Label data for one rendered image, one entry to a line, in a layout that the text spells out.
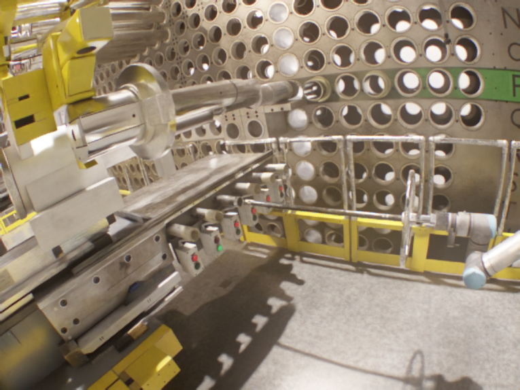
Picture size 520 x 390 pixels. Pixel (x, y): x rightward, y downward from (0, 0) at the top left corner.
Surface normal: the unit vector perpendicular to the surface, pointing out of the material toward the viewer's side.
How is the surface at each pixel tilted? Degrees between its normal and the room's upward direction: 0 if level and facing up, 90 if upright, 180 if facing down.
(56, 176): 68
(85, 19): 90
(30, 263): 90
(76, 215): 90
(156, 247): 90
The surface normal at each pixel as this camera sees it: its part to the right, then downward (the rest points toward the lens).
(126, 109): 0.82, 0.07
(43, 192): 0.69, -0.28
